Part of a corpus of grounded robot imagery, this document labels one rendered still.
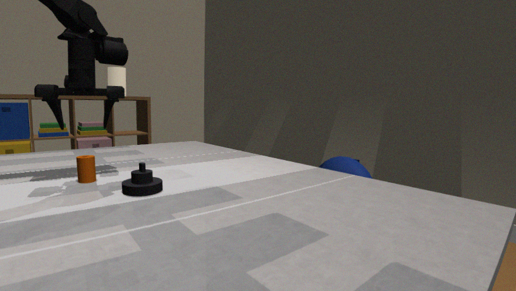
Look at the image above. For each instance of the black round pedestal with shaft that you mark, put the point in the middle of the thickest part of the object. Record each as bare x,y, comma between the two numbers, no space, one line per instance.
142,183

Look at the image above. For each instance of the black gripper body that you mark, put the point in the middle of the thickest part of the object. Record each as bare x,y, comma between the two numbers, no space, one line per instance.
81,75

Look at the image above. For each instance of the orange knob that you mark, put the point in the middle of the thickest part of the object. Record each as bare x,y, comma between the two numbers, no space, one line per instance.
86,169

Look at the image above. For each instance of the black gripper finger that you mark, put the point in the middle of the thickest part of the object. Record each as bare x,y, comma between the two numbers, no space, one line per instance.
55,105
108,105

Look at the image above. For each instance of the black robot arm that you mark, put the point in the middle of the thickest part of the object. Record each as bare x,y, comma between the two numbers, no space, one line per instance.
79,18

